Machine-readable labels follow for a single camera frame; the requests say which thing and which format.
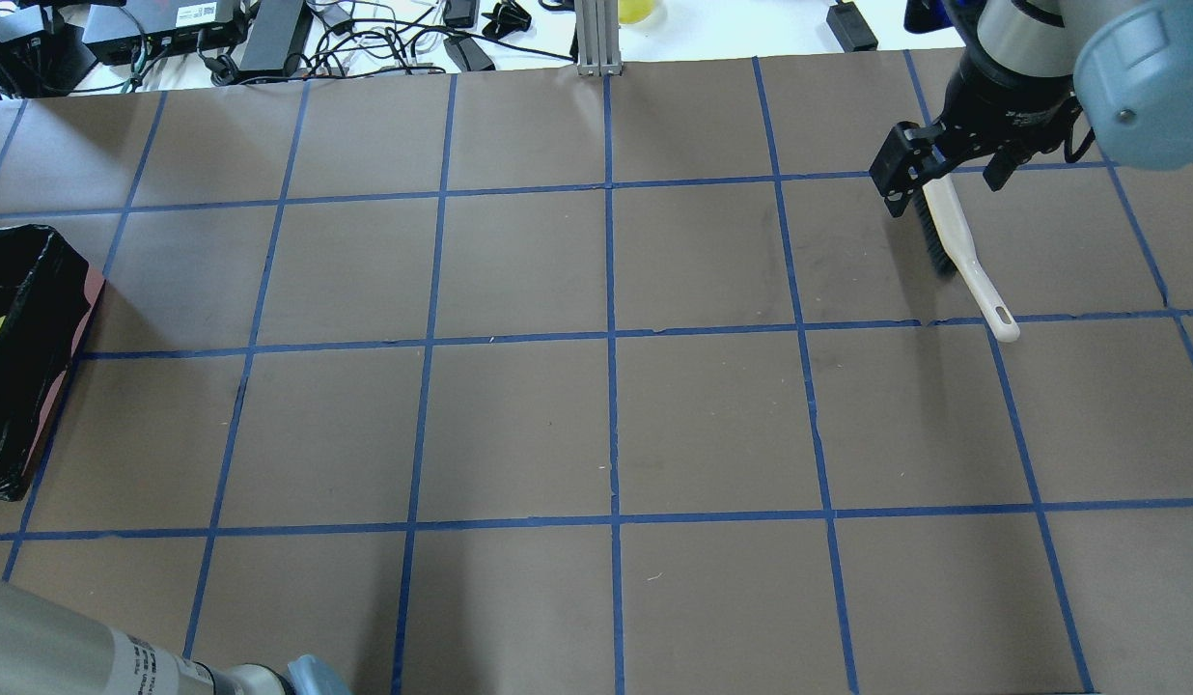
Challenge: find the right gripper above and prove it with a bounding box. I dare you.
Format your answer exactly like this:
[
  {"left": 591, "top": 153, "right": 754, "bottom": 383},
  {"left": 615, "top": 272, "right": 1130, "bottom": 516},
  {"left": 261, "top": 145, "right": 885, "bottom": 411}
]
[{"left": 869, "top": 48, "right": 1078, "bottom": 217}]

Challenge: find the white hand brush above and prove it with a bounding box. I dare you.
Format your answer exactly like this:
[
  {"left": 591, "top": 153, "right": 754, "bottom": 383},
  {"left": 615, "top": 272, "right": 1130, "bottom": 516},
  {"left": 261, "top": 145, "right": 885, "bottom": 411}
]
[{"left": 920, "top": 178, "right": 1020, "bottom": 343}]

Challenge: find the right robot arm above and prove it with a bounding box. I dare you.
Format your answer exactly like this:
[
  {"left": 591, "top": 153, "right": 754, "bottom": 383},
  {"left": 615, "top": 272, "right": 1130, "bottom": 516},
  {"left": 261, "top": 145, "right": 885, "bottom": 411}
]
[{"left": 869, "top": 1, "right": 1193, "bottom": 216}]

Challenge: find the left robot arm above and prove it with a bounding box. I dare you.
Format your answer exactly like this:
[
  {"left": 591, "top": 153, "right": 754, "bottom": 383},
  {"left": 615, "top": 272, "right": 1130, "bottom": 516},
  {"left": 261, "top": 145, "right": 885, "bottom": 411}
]
[{"left": 0, "top": 581, "right": 350, "bottom": 694}]

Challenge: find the black bag lined bin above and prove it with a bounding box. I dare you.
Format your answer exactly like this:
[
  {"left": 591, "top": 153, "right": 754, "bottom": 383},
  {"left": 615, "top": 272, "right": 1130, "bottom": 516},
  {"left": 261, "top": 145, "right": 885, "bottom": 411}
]
[{"left": 0, "top": 224, "right": 105, "bottom": 501}]

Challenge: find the black power brick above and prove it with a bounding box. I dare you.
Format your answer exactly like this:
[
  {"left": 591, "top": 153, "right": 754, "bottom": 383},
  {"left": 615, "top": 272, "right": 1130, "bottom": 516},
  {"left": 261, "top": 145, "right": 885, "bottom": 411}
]
[{"left": 826, "top": 1, "right": 878, "bottom": 52}]

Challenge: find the black power adapter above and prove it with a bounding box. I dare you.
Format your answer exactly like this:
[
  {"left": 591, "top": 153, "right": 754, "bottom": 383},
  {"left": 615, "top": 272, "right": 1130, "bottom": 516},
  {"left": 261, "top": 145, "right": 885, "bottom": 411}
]
[{"left": 237, "top": 0, "right": 313, "bottom": 82}]

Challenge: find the aluminium frame post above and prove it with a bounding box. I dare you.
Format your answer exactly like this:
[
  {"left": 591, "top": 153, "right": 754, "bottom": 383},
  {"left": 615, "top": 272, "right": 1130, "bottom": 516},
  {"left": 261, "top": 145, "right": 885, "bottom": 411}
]
[{"left": 574, "top": 0, "right": 624, "bottom": 76}]

